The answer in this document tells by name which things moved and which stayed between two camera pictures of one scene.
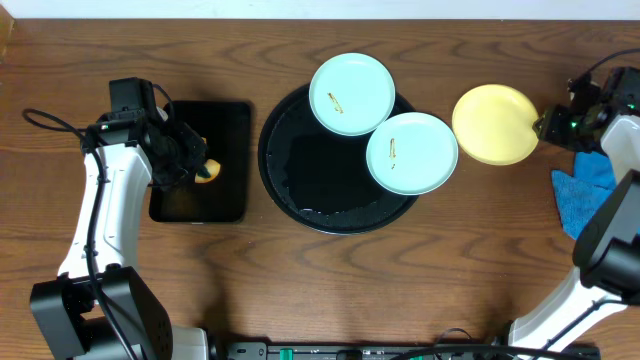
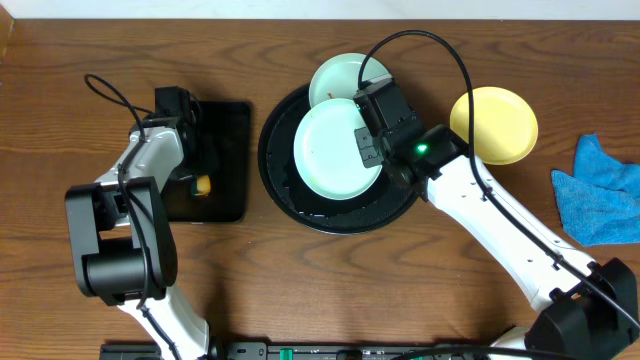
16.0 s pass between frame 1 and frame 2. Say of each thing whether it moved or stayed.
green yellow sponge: moved
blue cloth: stayed
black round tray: stayed
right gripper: moved
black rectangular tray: stayed
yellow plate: stayed
